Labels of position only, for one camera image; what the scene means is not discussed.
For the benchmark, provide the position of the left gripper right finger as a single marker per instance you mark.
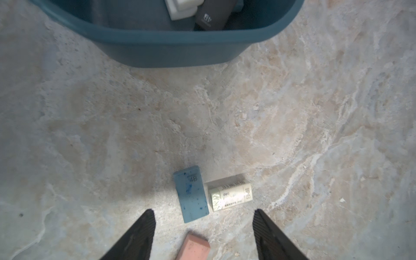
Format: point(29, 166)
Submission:
point(271, 242)

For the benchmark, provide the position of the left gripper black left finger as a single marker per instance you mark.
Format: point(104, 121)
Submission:
point(136, 243)

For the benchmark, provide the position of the blue eraser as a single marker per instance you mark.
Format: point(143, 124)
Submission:
point(190, 189)

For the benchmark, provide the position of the black eraser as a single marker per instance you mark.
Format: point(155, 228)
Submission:
point(212, 15)

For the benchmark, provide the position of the white eraser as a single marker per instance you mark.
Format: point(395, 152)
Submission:
point(181, 9)

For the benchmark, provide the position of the pink eraser centre lower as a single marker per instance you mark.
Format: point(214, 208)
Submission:
point(194, 248)

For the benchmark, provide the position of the cream eraser centre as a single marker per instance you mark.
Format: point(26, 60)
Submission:
point(229, 192)

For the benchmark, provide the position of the dark teal storage box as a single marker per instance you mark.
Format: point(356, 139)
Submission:
point(141, 33)

